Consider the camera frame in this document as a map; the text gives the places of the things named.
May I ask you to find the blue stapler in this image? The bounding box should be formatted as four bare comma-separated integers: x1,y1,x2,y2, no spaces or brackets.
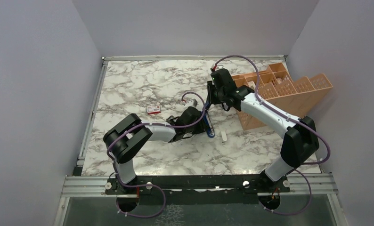
204,101,215,138

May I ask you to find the white tube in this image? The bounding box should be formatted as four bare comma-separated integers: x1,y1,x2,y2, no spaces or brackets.
221,131,228,143

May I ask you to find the red white staple box sleeve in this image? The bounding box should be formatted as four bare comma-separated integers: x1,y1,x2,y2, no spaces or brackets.
146,105,161,114

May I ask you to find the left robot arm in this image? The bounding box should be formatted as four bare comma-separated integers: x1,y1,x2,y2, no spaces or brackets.
103,106,210,194

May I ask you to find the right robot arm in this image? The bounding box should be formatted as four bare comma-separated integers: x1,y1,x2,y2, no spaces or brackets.
208,69,319,192

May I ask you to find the peach plastic desk organizer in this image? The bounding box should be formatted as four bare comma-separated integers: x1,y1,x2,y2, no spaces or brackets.
225,62,333,131

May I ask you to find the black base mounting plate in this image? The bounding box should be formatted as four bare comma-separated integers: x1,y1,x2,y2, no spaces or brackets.
105,174,290,205

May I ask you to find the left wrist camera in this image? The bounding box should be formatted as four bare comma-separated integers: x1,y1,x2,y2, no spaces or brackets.
183,99,198,110

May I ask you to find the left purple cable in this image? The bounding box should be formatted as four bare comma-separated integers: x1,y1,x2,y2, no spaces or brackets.
106,91,208,218

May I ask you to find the purple cable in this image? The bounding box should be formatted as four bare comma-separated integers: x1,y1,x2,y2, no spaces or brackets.
106,91,208,218
212,55,332,216

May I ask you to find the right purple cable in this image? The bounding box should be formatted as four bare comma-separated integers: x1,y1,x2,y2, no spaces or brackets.
212,55,332,216

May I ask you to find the aluminium front frame rail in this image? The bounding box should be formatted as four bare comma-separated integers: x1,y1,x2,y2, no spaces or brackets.
61,173,339,198

